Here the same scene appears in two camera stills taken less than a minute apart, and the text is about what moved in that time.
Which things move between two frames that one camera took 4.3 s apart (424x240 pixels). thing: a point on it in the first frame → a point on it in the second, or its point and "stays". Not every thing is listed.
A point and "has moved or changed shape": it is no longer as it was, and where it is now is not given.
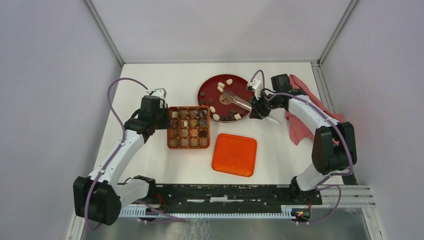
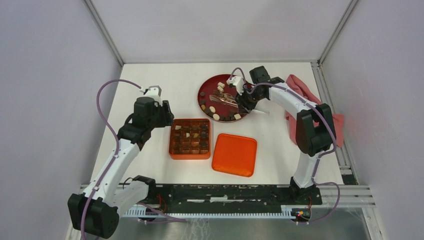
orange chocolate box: (190, 127) has moved or changed shape
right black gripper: (258, 111) → (242, 100)
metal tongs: (242, 102) has moved or changed shape
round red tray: (210, 94) stays
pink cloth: (301, 133) stays
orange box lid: (235, 155) stays
